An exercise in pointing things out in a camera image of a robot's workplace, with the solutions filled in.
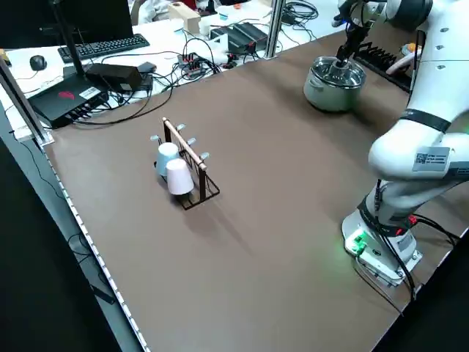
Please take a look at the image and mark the white plate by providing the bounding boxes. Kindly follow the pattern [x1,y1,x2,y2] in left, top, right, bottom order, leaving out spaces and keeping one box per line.
[388,51,421,76]

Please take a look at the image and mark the black stand pole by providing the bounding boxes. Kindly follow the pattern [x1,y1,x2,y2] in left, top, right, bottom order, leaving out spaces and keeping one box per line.
[51,0,87,80]

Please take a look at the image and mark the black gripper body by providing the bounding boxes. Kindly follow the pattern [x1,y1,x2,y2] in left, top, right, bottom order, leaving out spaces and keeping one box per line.
[344,21,375,48]

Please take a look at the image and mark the black dish rack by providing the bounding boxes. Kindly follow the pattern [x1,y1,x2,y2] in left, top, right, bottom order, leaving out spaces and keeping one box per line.
[353,42,413,92]

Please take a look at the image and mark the pale green steel pot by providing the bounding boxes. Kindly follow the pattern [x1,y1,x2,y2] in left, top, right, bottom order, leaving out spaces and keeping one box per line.
[303,56,367,113]

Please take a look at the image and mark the black computer mouse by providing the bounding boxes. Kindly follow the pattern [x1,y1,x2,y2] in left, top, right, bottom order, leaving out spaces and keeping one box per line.
[29,54,48,72]

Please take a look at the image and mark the black keyboard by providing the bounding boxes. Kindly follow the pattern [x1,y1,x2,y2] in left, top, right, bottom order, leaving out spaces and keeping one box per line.
[57,33,151,62]

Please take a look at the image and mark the hub with red plugs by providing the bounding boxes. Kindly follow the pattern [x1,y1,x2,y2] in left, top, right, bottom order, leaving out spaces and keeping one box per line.
[177,53,206,76]

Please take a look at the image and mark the black wire cup rack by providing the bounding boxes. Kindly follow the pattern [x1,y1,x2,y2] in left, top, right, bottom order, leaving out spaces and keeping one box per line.
[149,117,221,212]

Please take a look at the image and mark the black power supply box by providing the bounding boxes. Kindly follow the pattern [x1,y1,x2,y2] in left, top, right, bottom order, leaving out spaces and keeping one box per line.
[232,22,268,51]
[210,27,243,52]

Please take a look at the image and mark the glass lid with chrome knob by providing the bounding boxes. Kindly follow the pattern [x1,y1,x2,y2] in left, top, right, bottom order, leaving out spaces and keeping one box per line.
[310,56,367,91]

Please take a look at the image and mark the black box with red logo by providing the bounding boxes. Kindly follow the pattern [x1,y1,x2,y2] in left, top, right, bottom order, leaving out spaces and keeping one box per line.
[27,65,111,129]

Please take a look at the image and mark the light blue cup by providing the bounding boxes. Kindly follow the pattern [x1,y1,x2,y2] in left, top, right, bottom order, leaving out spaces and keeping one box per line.
[155,142,182,177]

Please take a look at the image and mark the aluminium profile post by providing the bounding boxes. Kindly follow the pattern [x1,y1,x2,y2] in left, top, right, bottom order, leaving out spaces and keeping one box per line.
[0,56,54,147]
[266,0,285,59]

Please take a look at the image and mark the wooden box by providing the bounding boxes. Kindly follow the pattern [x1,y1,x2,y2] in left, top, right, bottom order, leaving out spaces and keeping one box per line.
[168,2,202,34]

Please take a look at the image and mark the black monitor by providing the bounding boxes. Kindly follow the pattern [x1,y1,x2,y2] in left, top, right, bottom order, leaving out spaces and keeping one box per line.
[0,0,135,51]

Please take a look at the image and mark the black desk cable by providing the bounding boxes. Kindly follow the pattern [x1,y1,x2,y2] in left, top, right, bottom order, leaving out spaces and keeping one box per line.
[73,78,174,128]

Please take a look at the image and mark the black power brick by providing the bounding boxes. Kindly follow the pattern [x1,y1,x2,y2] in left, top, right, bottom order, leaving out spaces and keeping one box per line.
[86,62,144,92]

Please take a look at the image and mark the pale pink cup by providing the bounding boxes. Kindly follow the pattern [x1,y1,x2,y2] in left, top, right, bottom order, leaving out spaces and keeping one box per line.
[165,158,195,197]

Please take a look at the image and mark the white desk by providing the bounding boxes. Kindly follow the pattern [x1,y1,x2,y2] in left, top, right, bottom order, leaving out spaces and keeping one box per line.
[0,0,345,144]

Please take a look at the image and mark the black base cable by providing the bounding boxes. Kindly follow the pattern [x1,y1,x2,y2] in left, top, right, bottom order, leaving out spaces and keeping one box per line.
[353,216,459,316]

